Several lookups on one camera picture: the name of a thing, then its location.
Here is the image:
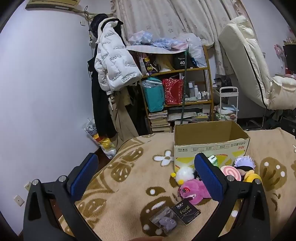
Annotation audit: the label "red gift bag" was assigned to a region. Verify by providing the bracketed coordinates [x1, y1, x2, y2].
[162, 78, 183, 105]

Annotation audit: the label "black Face tissue pack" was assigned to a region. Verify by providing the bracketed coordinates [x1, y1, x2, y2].
[172, 200, 201, 225]

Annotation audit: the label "white-haired doll plush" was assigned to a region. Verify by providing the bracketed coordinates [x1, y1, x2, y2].
[234, 156, 256, 178]

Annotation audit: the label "white fluffy plush yellow pompoms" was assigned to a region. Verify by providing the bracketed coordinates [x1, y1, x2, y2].
[171, 166, 195, 186]

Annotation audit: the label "floral curtain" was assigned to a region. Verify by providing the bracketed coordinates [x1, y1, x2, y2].
[111, 0, 249, 75]

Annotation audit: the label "black hanging coat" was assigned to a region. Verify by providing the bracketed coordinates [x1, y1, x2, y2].
[87, 13, 117, 139]

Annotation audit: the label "wooden bookshelf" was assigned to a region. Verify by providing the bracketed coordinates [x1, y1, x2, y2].
[137, 47, 214, 133]

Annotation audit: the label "pink plush bear keychain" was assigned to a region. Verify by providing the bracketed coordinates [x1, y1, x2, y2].
[178, 179, 211, 205]

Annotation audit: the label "pink swirl roll plush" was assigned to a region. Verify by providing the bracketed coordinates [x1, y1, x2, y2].
[220, 165, 241, 181]

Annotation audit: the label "cardboard box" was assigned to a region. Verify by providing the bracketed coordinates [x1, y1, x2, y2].
[174, 120, 250, 172]

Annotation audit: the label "white puffer jacket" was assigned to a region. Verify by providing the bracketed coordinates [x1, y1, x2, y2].
[94, 18, 142, 95]

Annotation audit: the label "stack of books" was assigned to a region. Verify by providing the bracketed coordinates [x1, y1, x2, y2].
[148, 110, 171, 133]

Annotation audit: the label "plastic bag of snacks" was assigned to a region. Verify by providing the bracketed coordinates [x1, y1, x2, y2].
[83, 118, 117, 160]

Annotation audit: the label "green pole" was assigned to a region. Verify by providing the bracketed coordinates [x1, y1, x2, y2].
[180, 48, 189, 125]

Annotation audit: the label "yellow round plush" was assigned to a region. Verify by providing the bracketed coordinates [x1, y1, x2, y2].
[244, 172, 262, 183]

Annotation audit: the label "cream office chair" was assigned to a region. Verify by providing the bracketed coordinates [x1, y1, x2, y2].
[218, 16, 295, 110]

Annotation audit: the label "green tissue pack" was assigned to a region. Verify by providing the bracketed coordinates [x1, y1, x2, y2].
[208, 155, 219, 167]

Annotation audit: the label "wall socket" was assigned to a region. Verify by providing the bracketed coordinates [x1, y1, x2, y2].
[14, 195, 25, 206]

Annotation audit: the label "white rolling cart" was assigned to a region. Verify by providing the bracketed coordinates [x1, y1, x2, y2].
[213, 86, 239, 122]

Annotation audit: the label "teal bag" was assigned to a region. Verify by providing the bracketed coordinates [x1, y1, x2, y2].
[142, 77, 165, 113]

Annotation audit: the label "air conditioner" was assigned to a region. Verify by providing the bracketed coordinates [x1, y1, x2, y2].
[26, 0, 80, 11]

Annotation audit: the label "white plastic bag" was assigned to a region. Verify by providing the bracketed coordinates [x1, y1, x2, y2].
[178, 33, 207, 68]

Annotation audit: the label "purple toy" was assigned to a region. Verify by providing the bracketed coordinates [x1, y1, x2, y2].
[150, 207, 178, 235]

